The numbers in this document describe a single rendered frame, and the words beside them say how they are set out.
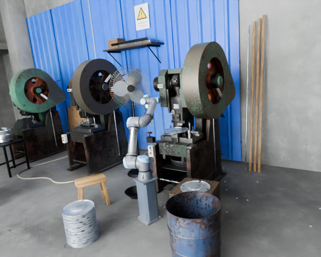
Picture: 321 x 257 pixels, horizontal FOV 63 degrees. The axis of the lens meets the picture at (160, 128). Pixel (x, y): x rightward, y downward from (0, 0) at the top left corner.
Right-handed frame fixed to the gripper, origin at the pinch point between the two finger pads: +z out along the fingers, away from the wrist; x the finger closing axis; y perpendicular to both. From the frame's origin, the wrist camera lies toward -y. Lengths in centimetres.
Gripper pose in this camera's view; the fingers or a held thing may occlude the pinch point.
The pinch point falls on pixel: (150, 124)
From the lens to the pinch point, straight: 315.5
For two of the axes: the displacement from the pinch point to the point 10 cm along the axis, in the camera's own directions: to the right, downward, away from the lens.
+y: -4.2, -1.7, 8.9
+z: 1.2, 9.6, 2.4
